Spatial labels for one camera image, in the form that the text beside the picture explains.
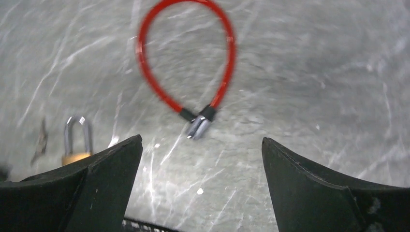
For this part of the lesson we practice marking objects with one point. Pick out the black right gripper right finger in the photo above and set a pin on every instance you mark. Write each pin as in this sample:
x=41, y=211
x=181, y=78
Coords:
x=309, y=197

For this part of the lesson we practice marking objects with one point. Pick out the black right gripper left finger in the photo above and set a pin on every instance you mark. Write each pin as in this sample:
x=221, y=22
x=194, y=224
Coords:
x=89, y=195

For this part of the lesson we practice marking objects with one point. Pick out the red cable lock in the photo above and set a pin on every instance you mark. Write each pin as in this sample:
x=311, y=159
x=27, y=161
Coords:
x=190, y=81

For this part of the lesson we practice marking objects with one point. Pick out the brass padlock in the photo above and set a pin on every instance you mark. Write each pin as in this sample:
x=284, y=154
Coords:
x=73, y=129

